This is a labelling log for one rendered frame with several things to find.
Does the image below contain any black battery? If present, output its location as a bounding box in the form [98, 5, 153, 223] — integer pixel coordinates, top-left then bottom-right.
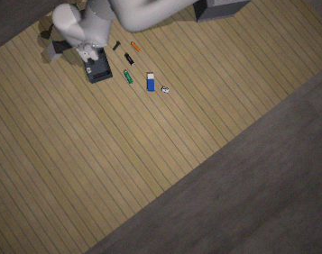
[125, 54, 134, 66]

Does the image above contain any black bin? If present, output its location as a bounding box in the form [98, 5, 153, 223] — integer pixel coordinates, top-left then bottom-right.
[83, 48, 113, 84]

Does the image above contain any green battery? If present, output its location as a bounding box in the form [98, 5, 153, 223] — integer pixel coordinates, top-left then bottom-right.
[124, 71, 133, 84]

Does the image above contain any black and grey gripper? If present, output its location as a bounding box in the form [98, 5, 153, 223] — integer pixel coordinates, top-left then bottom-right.
[75, 45, 99, 65]

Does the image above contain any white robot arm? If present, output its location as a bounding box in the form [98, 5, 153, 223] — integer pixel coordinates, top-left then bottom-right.
[47, 0, 198, 60]

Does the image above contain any blue and white eraser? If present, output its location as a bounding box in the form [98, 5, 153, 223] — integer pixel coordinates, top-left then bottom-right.
[148, 74, 154, 92]

